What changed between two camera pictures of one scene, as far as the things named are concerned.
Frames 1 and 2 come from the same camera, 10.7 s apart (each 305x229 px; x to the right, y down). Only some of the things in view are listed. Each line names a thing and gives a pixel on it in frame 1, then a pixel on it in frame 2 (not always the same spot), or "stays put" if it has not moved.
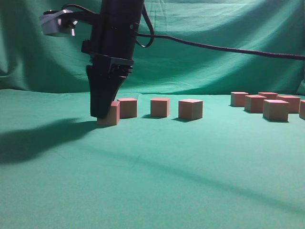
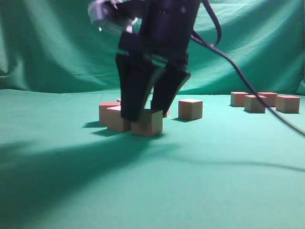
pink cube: (276, 110) to (115, 121)
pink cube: (269, 95) stays put
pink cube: (254, 103) to (149, 123)
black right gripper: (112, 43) to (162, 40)
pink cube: (302, 109) to (252, 105)
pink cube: (190, 109) stays put
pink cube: (238, 98) stays put
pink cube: (293, 101) stays put
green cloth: (232, 170) stays put
